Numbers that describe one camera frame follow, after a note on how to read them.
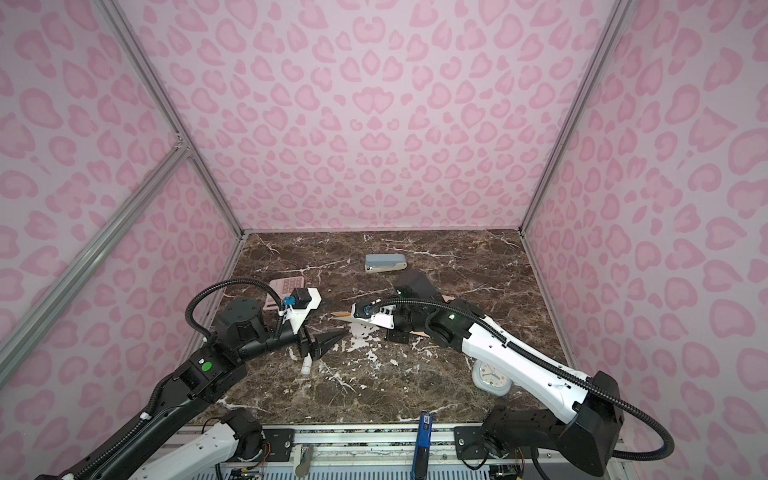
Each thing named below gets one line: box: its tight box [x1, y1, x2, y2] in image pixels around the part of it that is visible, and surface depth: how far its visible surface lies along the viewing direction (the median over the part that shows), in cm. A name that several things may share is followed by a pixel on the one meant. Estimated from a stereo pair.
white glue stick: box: [301, 352, 313, 375], surface depth 87 cm
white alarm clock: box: [472, 360, 512, 396], surface depth 82 cm
